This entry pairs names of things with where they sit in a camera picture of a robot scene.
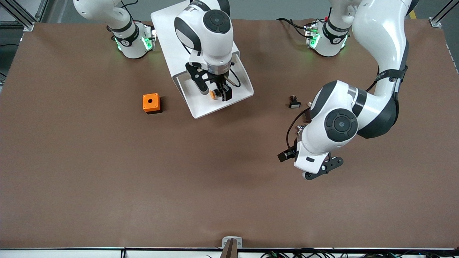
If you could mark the orange push button blue block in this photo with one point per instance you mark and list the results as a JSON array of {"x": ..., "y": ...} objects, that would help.
[{"x": 213, "y": 94}]

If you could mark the white plastic drawer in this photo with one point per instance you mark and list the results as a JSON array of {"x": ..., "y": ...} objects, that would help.
[{"x": 200, "y": 107}]

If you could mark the silver metal fitting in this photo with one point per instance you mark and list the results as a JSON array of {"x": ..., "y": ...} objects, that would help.
[{"x": 298, "y": 129}]

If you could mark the white table edge rail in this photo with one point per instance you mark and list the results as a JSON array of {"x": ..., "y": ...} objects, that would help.
[{"x": 71, "y": 252}]

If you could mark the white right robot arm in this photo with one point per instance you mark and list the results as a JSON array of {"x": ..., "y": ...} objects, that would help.
[{"x": 211, "y": 32}]

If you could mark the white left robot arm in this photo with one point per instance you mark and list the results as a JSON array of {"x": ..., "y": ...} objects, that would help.
[{"x": 376, "y": 53}]

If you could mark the brown terminal block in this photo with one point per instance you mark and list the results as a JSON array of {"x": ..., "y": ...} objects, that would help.
[{"x": 306, "y": 117}]

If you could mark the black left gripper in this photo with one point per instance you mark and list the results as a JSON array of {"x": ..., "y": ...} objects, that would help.
[{"x": 291, "y": 152}]

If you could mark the grey clamp bracket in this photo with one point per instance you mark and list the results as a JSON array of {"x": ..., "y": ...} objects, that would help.
[{"x": 239, "y": 240}]

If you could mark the small black switch white face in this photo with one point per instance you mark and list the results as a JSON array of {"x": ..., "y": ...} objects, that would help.
[{"x": 294, "y": 104}]

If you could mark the white drawer cabinet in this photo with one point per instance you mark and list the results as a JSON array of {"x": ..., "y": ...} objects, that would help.
[{"x": 168, "y": 32}]

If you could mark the aluminium frame post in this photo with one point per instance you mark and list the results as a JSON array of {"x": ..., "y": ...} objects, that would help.
[
  {"x": 27, "y": 24},
  {"x": 435, "y": 22}
]

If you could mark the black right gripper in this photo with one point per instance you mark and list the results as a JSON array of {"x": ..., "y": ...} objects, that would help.
[{"x": 221, "y": 85}]

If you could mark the brown pointed bar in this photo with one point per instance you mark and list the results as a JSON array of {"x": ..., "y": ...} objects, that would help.
[{"x": 229, "y": 251}]

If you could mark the orange button box black base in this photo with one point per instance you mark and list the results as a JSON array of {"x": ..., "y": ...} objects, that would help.
[{"x": 150, "y": 103}]

